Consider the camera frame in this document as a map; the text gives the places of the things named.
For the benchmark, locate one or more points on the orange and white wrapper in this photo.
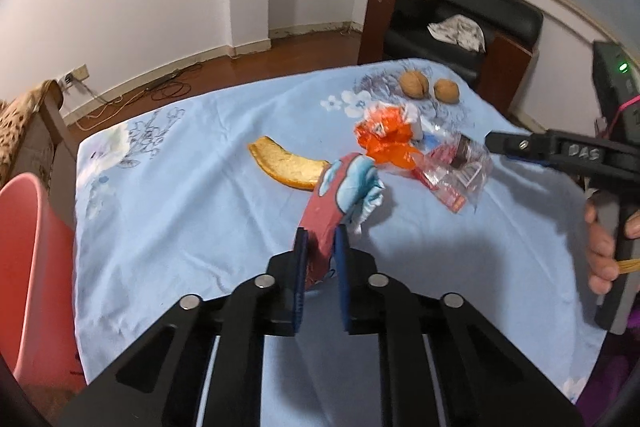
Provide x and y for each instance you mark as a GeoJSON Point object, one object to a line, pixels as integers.
{"type": "Point", "coordinates": [385, 137]}

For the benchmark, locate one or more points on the red and blue snack wrapper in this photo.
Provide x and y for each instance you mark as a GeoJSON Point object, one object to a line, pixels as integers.
{"type": "Point", "coordinates": [335, 192]}

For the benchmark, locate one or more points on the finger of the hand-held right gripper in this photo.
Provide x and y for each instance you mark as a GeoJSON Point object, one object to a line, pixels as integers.
{"type": "Point", "coordinates": [540, 146]}

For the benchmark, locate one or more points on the pink plastic bucket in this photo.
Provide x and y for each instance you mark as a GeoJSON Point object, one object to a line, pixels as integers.
{"type": "Point", "coordinates": [35, 282]}

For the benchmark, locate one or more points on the person's purple garment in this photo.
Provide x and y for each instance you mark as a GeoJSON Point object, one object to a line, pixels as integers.
{"type": "Point", "coordinates": [602, 387]}

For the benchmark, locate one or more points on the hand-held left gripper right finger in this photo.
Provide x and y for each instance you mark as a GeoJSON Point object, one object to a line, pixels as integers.
{"type": "Point", "coordinates": [343, 277]}

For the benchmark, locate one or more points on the light blue floral tablecloth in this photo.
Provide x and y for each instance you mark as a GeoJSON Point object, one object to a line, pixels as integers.
{"type": "Point", "coordinates": [200, 167]}

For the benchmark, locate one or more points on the wall socket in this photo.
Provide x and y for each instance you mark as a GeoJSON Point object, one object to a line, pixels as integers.
{"type": "Point", "coordinates": [74, 76]}

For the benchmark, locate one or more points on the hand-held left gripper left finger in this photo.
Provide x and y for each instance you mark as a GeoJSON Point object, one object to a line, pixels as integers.
{"type": "Point", "coordinates": [301, 279]}

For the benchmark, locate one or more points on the clear red printed plastic packaging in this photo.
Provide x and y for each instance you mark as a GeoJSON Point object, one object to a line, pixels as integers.
{"type": "Point", "coordinates": [460, 177]}

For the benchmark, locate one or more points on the white patterned cloth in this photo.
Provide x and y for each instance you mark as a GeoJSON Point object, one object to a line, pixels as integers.
{"type": "Point", "coordinates": [460, 33]}

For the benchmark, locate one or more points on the black armchair with wooden sides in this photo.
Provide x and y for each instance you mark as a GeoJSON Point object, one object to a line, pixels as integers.
{"type": "Point", "coordinates": [510, 22]}

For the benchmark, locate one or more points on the long yellow fruit peel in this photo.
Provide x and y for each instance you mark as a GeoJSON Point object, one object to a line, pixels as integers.
{"type": "Point", "coordinates": [290, 167]}

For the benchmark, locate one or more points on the walnut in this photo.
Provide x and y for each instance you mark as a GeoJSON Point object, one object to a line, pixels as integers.
{"type": "Point", "coordinates": [446, 91]}
{"type": "Point", "coordinates": [414, 84]}

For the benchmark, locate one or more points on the person's right hand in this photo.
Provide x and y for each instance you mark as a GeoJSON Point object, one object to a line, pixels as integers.
{"type": "Point", "coordinates": [600, 252]}

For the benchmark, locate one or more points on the brown patterned sofa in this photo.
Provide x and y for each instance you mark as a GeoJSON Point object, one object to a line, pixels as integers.
{"type": "Point", "coordinates": [20, 117]}

